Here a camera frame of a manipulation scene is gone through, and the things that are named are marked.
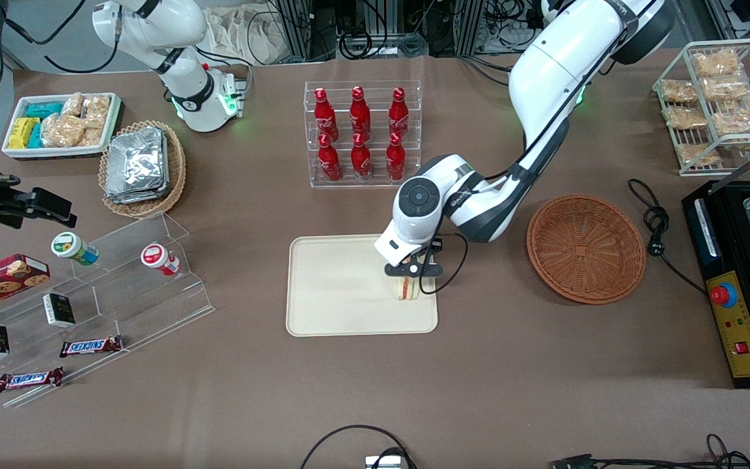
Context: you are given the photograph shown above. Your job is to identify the red cola bottle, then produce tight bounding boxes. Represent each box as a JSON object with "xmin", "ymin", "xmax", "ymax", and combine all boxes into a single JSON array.
[
  {"xmin": 351, "ymin": 132, "xmax": 373, "ymax": 180},
  {"xmin": 314, "ymin": 88, "xmax": 339, "ymax": 141},
  {"xmin": 318, "ymin": 134, "xmax": 342, "ymax": 182},
  {"xmin": 350, "ymin": 86, "xmax": 372, "ymax": 139},
  {"xmin": 385, "ymin": 132, "xmax": 408, "ymax": 182},
  {"xmin": 388, "ymin": 87, "xmax": 410, "ymax": 138}
]

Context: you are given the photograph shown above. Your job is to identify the white rectangular snack bin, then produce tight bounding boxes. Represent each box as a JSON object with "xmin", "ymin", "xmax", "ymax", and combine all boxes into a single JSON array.
[{"xmin": 1, "ymin": 92, "xmax": 122, "ymax": 160}]

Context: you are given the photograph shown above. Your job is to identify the tangled black background cables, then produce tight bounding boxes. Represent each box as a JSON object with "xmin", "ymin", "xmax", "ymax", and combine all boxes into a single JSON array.
[{"xmin": 338, "ymin": 0, "xmax": 429, "ymax": 61}]

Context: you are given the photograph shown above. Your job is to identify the Snickers bar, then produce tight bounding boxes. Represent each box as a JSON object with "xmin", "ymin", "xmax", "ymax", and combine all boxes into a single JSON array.
[
  {"xmin": 59, "ymin": 335, "xmax": 124, "ymax": 359},
  {"xmin": 0, "ymin": 367, "xmax": 65, "ymax": 393}
]

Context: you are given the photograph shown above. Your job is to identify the black cable with connector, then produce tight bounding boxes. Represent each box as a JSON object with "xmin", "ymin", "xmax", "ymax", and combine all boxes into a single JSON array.
[{"xmin": 549, "ymin": 433, "xmax": 750, "ymax": 469}]

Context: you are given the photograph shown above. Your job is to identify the yellow snack packet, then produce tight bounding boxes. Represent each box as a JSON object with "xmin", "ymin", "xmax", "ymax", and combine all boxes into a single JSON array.
[{"xmin": 8, "ymin": 117, "xmax": 40, "ymax": 150}]

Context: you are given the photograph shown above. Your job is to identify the light tan wicker basket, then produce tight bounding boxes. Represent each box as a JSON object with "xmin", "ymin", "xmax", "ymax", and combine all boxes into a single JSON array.
[{"xmin": 98, "ymin": 120, "xmax": 188, "ymax": 219}]

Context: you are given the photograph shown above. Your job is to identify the black looped cable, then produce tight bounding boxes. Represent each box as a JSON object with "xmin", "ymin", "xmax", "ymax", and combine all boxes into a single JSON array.
[{"xmin": 300, "ymin": 425, "xmax": 419, "ymax": 469}]

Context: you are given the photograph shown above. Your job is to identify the black machine with yellow panel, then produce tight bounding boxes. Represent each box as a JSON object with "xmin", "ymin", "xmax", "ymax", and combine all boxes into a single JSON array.
[{"xmin": 682, "ymin": 179, "xmax": 750, "ymax": 390}]

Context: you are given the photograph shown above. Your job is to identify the red emergency stop button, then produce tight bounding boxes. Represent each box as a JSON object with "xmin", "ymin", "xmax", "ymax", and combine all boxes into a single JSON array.
[{"xmin": 710, "ymin": 283, "xmax": 739, "ymax": 309}]

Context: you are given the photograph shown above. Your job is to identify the aluminium frame post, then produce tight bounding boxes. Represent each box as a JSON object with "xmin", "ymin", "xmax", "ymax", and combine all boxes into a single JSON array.
[
  {"xmin": 453, "ymin": 0, "xmax": 488, "ymax": 54},
  {"xmin": 276, "ymin": 0, "xmax": 315, "ymax": 63}
]

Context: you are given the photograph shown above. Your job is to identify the white wire rack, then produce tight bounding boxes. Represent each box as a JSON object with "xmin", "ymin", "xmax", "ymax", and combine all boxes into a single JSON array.
[{"xmin": 652, "ymin": 38, "xmax": 750, "ymax": 178}]

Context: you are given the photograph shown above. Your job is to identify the bagged fried snack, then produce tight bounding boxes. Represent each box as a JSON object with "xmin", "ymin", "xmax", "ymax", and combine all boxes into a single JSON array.
[
  {"xmin": 676, "ymin": 143, "xmax": 721, "ymax": 167},
  {"xmin": 702, "ymin": 74, "xmax": 750, "ymax": 100},
  {"xmin": 660, "ymin": 79, "xmax": 699, "ymax": 104},
  {"xmin": 663, "ymin": 106, "xmax": 708, "ymax": 130},
  {"xmin": 712, "ymin": 98, "xmax": 750, "ymax": 136},
  {"xmin": 692, "ymin": 49, "xmax": 741, "ymax": 78}
]

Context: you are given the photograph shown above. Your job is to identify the black power cable with plug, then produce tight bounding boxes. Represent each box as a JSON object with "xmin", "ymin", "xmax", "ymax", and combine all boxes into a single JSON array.
[{"xmin": 628, "ymin": 178, "xmax": 708, "ymax": 296}]

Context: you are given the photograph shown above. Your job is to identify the clear acrylic stepped display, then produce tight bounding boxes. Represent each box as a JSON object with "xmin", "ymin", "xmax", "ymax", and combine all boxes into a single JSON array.
[{"xmin": 0, "ymin": 212, "xmax": 215, "ymax": 409}]

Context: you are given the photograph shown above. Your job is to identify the white cloth bag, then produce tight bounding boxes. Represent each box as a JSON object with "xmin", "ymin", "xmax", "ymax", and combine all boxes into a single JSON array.
[{"xmin": 204, "ymin": 3, "xmax": 289, "ymax": 66}]

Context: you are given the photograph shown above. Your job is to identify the red lidded cup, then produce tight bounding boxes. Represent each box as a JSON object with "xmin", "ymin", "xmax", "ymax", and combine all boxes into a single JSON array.
[{"xmin": 140, "ymin": 243, "xmax": 182, "ymax": 277}]

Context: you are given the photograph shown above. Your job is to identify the green lidded cup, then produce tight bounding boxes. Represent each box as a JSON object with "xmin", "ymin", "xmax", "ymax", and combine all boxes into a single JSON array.
[{"xmin": 51, "ymin": 231, "xmax": 100, "ymax": 267}]

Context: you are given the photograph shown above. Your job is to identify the triangular sandwich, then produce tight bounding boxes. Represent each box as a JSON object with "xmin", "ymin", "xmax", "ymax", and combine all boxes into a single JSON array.
[{"xmin": 393, "ymin": 273, "xmax": 423, "ymax": 303}]

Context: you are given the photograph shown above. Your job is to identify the cream plastic tray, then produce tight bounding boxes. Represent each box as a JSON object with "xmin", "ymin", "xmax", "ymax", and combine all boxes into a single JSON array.
[{"xmin": 286, "ymin": 233, "xmax": 439, "ymax": 337}]

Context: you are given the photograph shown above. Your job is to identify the clear acrylic bottle rack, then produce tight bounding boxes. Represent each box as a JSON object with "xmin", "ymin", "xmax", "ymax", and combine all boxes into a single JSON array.
[{"xmin": 304, "ymin": 81, "xmax": 422, "ymax": 189}]

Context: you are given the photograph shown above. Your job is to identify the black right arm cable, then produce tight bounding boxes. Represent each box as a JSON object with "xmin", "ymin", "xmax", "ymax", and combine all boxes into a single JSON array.
[{"xmin": 0, "ymin": 0, "xmax": 123, "ymax": 74}]

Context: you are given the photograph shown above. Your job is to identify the silver foil container stack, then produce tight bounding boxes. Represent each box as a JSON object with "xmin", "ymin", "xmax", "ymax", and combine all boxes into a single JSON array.
[{"xmin": 105, "ymin": 127, "xmax": 170, "ymax": 205}]

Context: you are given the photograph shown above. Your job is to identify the brown wicker basket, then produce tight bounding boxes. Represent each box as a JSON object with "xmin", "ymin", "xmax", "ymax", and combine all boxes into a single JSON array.
[{"xmin": 526, "ymin": 194, "xmax": 647, "ymax": 306}]

